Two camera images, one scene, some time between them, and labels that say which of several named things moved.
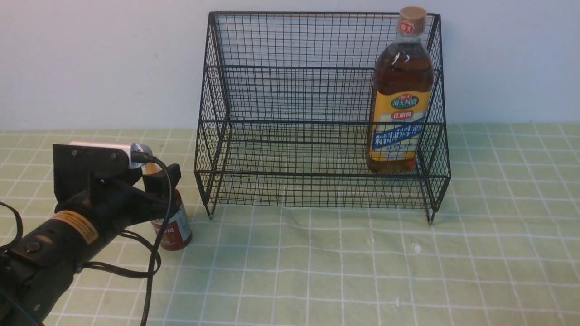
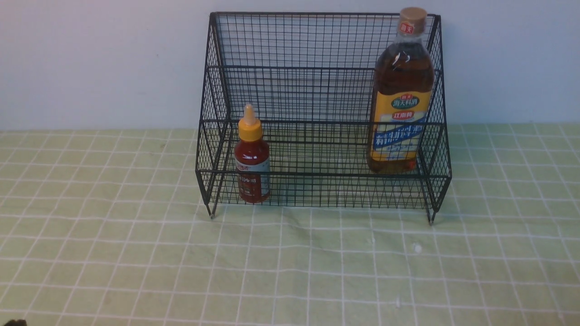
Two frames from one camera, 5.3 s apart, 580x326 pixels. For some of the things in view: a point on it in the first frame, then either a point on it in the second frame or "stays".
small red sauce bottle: (177, 234) -> (252, 160)
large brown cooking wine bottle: (402, 97) stays
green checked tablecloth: (504, 250) stays
